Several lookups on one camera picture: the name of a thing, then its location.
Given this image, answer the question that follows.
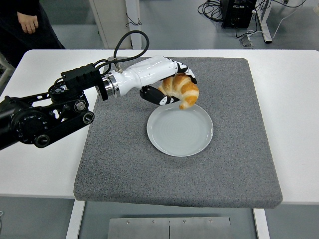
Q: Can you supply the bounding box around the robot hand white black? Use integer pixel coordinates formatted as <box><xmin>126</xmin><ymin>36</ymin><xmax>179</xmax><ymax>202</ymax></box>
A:
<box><xmin>113</xmin><ymin>55</ymin><xmax>198</xmax><ymax>107</ymax></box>

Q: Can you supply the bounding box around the golden croissant bread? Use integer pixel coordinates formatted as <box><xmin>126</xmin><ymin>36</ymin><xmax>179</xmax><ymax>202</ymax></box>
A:
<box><xmin>158</xmin><ymin>73</ymin><xmax>200</xmax><ymax>110</ymax></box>

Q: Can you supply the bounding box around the grey round plate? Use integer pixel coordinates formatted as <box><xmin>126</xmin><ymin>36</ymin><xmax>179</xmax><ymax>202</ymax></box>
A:
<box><xmin>146</xmin><ymin>101</ymin><xmax>214</xmax><ymax>157</ymax></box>

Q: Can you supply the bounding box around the grey metal plate with screws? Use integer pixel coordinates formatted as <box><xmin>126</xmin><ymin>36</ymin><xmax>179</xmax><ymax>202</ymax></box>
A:
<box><xmin>107</xmin><ymin>216</ymin><xmax>232</xmax><ymax>239</ymax></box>

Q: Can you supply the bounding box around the beige cabinet panel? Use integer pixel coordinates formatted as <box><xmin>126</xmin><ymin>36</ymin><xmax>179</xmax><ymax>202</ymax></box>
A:
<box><xmin>89</xmin><ymin>0</ymin><xmax>133</xmax><ymax>49</ymax></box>

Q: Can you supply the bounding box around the black computer case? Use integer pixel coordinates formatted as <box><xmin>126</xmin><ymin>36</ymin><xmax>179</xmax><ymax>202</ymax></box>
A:
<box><xmin>221</xmin><ymin>0</ymin><xmax>257</xmax><ymax>28</ymax></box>

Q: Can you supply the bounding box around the grey felt mat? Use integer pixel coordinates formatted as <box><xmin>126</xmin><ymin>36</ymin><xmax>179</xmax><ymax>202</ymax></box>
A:
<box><xmin>73</xmin><ymin>56</ymin><xmax>284</xmax><ymax>209</ymax></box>

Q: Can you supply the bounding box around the person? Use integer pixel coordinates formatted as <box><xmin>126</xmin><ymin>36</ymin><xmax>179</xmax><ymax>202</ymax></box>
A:
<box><xmin>0</xmin><ymin>0</ymin><xmax>66</xmax><ymax>68</ymax></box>

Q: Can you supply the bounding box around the white desk leg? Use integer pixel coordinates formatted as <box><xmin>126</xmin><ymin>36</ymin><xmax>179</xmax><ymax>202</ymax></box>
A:
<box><xmin>256</xmin><ymin>0</ymin><xmax>273</xmax><ymax>44</ymax></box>

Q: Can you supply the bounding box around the person's hand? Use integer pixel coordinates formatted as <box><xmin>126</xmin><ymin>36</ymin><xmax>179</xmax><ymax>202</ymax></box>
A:
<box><xmin>17</xmin><ymin>11</ymin><xmax>39</xmax><ymax>34</ymax></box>

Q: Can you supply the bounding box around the white table leg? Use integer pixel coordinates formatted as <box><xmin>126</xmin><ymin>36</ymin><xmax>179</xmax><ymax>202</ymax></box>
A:
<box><xmin>252</xmin><ymin>208</ymin><xmax>270</xmax><ymax>239</ymax></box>
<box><xmin>65</xmin><ymin>200</ymin><xmax>86</xmax><ymax>239</ymax></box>

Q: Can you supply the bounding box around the short black cable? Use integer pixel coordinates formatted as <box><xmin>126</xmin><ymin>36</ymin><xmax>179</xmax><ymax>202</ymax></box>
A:
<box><xmin>125</xmin><ymin>12</ymin><xmax>142</xmax><ymax>28</ymax></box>

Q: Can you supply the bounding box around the white post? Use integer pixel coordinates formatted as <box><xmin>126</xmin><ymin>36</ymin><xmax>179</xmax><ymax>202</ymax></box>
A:
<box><xmin>124</xmin><ymin>0</ymin><xmax>143</xmax><ymax>50</ymax></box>

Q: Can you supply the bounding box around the black cable bundle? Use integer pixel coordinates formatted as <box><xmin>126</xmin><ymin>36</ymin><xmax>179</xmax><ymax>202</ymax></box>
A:
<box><xmin>197</xmin><ymin>0</ymin><xmax>225</xmax><ymax>23</ymax></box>

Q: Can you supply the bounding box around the white chair frame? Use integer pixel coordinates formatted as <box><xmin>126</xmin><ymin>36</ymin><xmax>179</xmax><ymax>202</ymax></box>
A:
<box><xmin>0</xmin><ymin>43</ymin><xmax>17</xmax><ymax>88</ymax></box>

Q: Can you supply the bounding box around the long white cable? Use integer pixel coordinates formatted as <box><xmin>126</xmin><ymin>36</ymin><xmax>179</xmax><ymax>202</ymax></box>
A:
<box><xmin>271</xmin><ymin>4</ymin><xmax>319</xmax><ymax>40</ymax></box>

